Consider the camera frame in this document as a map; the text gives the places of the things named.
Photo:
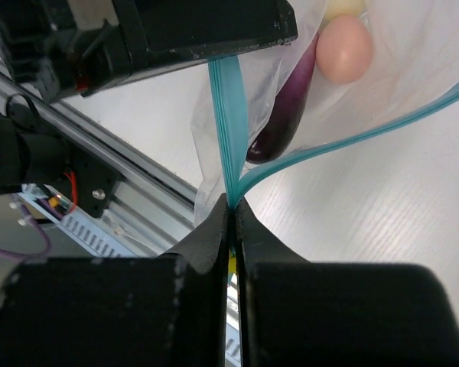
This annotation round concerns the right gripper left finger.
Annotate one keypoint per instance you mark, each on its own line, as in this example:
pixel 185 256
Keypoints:
pixel 164 311

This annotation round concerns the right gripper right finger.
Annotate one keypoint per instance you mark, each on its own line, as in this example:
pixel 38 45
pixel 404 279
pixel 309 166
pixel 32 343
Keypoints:
pixel 295 312

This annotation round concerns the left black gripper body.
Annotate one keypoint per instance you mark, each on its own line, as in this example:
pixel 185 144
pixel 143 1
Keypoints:
pixel 67 48

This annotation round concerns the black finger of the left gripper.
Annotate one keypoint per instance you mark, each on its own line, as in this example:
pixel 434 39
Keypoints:
pixel 162 36

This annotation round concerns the purple eggplant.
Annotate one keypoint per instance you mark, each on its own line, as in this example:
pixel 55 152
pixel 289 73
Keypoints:
pixel 287 111

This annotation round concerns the cream white egg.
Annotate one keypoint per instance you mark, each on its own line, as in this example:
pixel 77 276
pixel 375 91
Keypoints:
pixel 337 8

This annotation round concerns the pink egg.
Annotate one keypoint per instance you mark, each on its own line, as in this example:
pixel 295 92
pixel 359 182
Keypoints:
pixel 344 50

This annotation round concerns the clear zip top bag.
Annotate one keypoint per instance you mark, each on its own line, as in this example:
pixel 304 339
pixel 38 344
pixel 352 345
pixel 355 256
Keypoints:
pixel 414 74

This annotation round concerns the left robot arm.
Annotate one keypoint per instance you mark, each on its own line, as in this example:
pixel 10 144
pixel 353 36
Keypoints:
pixel 34 139

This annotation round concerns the aluminium rail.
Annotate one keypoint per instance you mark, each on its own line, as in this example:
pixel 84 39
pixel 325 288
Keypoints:
pixel 150 212

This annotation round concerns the white slotted cable duct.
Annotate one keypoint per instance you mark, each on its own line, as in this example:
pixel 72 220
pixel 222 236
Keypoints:
pixel 91 234

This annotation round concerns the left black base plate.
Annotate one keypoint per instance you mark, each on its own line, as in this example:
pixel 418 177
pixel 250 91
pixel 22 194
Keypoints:
pixel 96 181

